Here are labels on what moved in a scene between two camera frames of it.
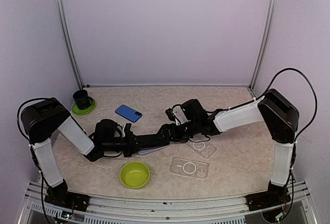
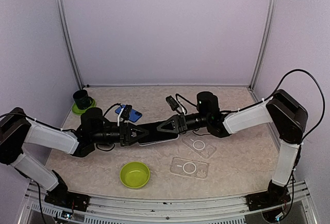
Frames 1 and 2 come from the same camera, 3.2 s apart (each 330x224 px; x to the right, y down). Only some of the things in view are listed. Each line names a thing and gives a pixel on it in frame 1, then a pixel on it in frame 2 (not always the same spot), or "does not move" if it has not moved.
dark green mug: [82, 100] does not move
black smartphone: [142, 151] → [154, 134]
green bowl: [135, 175] does not move
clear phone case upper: [203, 148] does not move
